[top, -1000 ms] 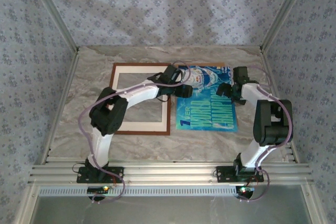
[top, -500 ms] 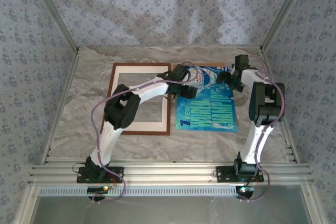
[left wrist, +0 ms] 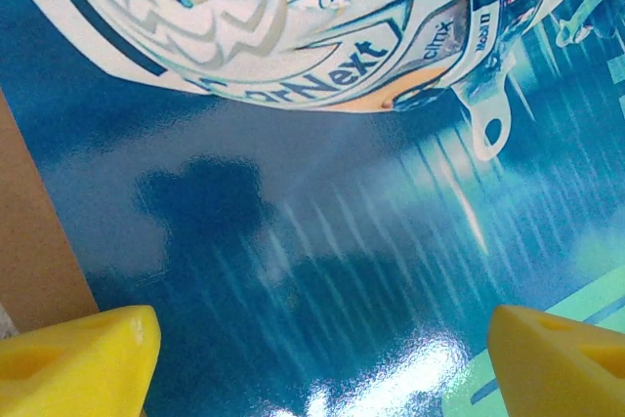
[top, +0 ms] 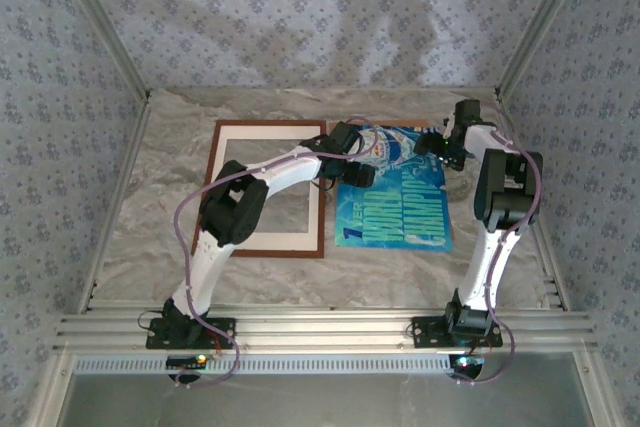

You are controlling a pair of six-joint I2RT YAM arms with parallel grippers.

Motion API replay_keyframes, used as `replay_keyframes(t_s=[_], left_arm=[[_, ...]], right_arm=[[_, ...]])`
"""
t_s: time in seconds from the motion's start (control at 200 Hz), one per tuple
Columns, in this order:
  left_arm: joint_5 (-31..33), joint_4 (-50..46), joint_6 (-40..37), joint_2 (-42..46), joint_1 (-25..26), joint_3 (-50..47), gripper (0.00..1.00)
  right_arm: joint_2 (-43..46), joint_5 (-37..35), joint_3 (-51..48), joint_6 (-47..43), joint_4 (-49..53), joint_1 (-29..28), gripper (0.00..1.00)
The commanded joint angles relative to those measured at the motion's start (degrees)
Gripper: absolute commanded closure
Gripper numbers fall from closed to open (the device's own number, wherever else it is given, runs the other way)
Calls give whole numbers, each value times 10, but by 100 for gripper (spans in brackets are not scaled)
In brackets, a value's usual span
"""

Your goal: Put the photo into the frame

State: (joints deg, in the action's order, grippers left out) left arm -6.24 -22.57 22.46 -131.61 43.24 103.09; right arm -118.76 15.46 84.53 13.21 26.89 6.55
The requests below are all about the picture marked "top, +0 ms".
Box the blue poster photo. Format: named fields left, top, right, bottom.
left=333, top=124, right=455, bottom=252

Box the white mat board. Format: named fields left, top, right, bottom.
left=197, top=124, right=324, bottom=252

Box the brown wooden picture frame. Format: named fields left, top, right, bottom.
left=191, top=119, right=329, bottom=260

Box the grey metal sheet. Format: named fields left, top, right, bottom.
left=59, top=351, right=596, bottom=427

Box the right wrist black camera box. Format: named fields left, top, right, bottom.
left=413, top=131, right=444, bottom=157

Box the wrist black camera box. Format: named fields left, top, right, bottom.
left=343, top=162, right=377, bottom=191
left=413, top=131, right=444, bottom=157

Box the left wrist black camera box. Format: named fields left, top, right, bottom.
left=343, top=162, right=377, bottom=191

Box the aluminium table side rail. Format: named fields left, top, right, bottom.
left=494, top=91, right=574, bottom=313
left=74, top=94, right=154, bottom=316

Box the aluminium corner post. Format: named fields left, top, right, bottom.
left=494, top=0, right=599, bottom=98
left=49, top=0, right=153, bottom=101

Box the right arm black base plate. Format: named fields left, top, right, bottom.
left=410, top=315, right=504, bottom=350

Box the aluminium mounting rail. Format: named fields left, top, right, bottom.
left=52, top=300, right=599, bottom=354

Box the grey slotted cable duct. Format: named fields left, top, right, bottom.
left=73, top=352, right=454, bottom=376

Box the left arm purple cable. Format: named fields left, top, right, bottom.
left=172, top=118, right=380, bottom=391

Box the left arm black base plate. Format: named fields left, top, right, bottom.
left=145, top=317, right=237, bottom=351

